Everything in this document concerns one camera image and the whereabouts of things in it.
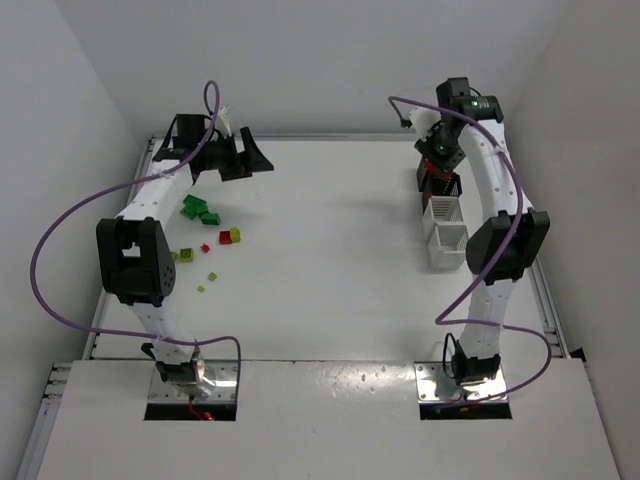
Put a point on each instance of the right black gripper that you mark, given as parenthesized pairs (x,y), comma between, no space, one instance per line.
(439,180)

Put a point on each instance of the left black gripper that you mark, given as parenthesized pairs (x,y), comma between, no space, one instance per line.
(235,160)

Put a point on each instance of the red lego pile brick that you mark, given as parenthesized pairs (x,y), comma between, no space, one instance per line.
(431,168)

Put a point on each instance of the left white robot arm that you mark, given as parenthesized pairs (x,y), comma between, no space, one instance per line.
(134,255)

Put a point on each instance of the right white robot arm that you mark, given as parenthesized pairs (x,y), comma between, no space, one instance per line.
(465,125)

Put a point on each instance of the far black mesh container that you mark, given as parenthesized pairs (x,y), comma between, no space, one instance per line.
(423,177)

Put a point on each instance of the black mesh container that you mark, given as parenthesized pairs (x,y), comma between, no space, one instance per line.
(431,185)
(423,177)

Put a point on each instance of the white mesh container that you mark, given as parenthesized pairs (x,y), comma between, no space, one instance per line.
(441,210)
(447,246)

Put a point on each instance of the yellow-green lego cube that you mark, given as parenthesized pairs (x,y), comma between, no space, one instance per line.
(235,235)

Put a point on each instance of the near white mesh container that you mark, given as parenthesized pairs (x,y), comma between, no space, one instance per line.
(447,246)

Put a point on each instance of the lime lego brick with hole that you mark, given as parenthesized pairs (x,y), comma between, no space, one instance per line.
(186,255)

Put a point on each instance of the right aluminium frame rail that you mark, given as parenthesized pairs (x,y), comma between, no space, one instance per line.
(552,326)

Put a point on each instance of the aluminium frame rail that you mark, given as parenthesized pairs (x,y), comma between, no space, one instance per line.
(53,390)
(552,326)

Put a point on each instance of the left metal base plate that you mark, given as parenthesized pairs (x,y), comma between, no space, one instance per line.
(217,385)

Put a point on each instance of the metal base plate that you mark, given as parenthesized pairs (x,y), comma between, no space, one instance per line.
(217,385)
(434,386)

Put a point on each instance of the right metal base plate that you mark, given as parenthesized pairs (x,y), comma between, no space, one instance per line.
(434,386)

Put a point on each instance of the left aluminium frame rail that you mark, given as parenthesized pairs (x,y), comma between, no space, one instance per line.
(53,390)

